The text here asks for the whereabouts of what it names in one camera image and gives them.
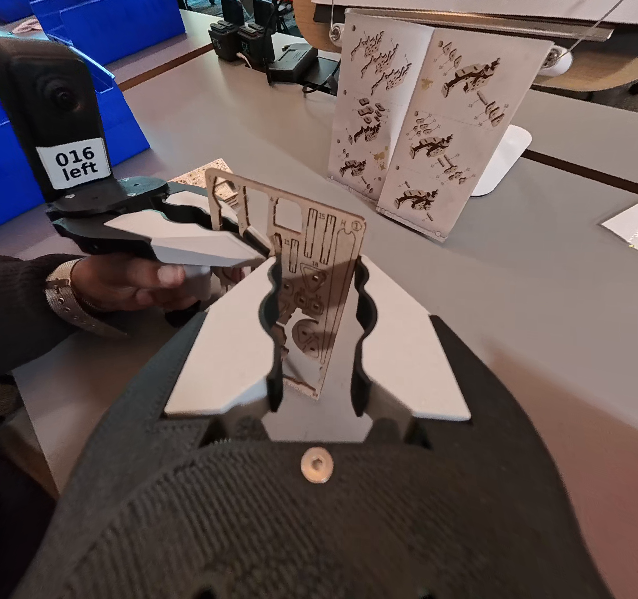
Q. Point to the black power adapter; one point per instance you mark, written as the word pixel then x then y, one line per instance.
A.
pixel 291 63

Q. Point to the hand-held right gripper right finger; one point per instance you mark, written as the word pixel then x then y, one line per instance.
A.
pixel 413 365

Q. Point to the wooden puzzle sheet with cutouts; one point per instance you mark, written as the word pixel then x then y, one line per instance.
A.
pixel 319 260

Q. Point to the large blue storage bin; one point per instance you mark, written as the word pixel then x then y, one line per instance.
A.
pixel 124 125

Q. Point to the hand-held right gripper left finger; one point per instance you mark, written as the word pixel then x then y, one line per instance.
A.
pixel 229 360

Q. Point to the task poster on clipboard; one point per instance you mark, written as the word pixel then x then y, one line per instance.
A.
pixel 588 66

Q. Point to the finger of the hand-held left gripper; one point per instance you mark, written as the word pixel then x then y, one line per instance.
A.
pixel 204 208
pixel 189 245

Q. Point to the stack of wooden puzzle sheets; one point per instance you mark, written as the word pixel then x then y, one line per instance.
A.
pixel 199 173

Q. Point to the black battery charger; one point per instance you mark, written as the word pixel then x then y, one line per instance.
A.
pixel 255 46
pixel 223 41

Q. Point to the laminated paper sheet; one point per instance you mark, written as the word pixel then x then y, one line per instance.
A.
pixel 623 225

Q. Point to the grey desk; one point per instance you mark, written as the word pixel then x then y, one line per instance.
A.
pixel 498 285

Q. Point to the white stand base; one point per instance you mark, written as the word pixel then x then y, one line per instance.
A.
pixel 503 160

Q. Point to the person's black sweater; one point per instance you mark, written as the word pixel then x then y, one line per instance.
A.
pixel 20 534

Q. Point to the white instruction booklet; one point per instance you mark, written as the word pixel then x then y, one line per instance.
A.
pixel 438 125

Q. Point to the person's left hand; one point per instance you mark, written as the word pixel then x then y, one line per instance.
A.
pixel 119 285

